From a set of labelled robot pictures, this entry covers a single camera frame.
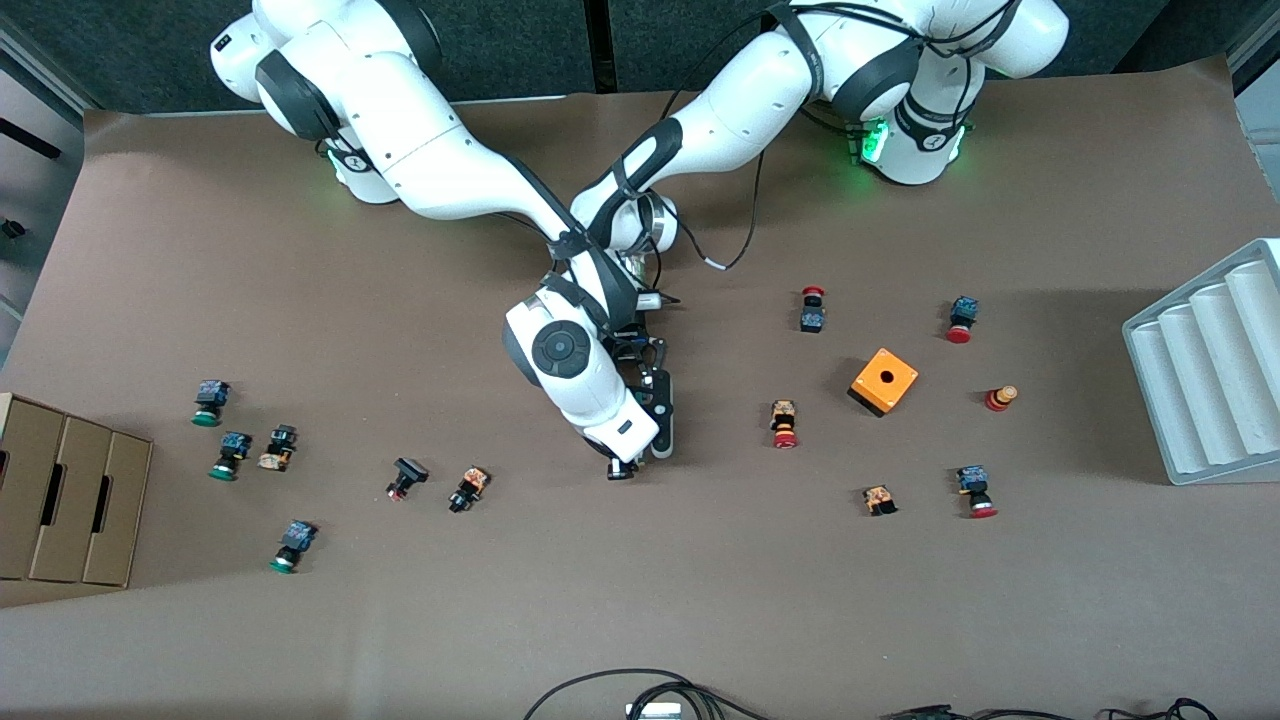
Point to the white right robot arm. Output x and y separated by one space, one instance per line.
430 150

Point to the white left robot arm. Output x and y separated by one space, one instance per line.
760 110

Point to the brown paper table cover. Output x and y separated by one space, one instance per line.
640 600

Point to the black selector with orange block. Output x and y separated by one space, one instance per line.
470 485

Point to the red mushroom button orange block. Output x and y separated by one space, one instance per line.
783 415

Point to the red mushroom button black block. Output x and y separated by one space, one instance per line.
812 320

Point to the black square pushbutton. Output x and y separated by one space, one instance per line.
408 470

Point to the small white adapter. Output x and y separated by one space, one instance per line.
653 711

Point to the small orange contact block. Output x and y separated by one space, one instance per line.
879 499

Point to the red mushroom button blue block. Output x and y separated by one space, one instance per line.
963 310
973 482

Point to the green pushbutton with blue block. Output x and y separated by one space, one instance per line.
234 448
210 395
296 538

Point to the red yellow mushroom button head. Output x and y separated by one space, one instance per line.
1000 398

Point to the brown cardboard box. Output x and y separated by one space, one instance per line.
70 500

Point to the grey ridged tray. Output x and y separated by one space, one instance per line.
1210 370

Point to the black round knob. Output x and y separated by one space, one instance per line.
10 228

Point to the orange button enclosure box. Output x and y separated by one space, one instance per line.
900 375

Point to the black vertical post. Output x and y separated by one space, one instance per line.
600 50

